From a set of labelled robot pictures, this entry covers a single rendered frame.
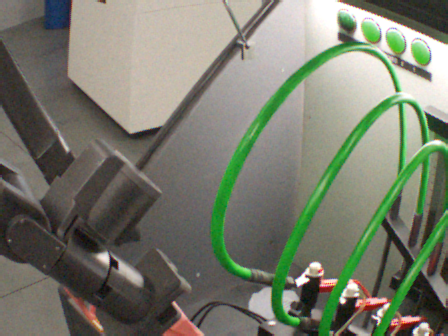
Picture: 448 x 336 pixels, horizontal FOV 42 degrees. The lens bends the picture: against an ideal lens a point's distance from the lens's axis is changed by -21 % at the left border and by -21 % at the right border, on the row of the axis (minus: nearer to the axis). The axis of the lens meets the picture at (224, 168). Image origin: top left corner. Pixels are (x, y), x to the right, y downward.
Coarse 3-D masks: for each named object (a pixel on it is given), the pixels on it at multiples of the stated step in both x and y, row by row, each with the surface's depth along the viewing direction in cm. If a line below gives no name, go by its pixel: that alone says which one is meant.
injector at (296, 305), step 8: (312, 280) 93; (320, 280) 93; (304, 288) 94; (312, 288) 93; (304, 296) 94; (312, 296) 94; (296, 304) 94; (304, 304) 95; (312, 304) 95; (304, 312) 96
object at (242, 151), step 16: (336, 48) 79; (352, 48) 81; (368, 48) 83; (304, 64) 77; (320, 64) 78; (384, 64) 88; (288, 80) 76; (272, 96) 76; (288, 96) 76; (272, 112) 75; (400, 112) 95; (256, 128) 75; (400, 128) 97; (240, 144) 75; (400, 144) 98; (240, 160) 75; (400, 160) 99; (224, 176) 75; (224, 192) 75; (400, 192) 102; (224, 208) 76; (224, 256) 79; (240, 272) 82
